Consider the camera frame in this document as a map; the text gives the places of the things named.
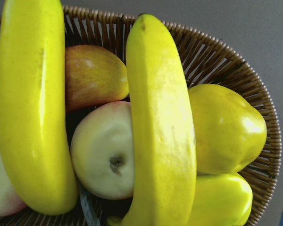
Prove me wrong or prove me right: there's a yellow banana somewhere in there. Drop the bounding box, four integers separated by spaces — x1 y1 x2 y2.
107 14 198 226
0 0 78 215

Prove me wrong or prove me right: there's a brown wicker basket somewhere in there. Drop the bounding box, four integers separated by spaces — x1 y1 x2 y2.
0 5 282 226

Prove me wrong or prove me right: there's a pale green toy apple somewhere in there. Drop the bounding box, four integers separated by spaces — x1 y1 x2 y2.
70 101 134 200

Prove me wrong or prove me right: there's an orange-red toy fruit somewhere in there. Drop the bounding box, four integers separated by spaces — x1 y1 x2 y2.
65 45 129 112

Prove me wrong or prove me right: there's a yellow toy lemon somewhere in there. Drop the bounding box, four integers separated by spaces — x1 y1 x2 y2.
188 84 267 174

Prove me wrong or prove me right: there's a yellow toy pepper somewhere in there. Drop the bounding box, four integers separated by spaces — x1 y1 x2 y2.
188 173 253 226

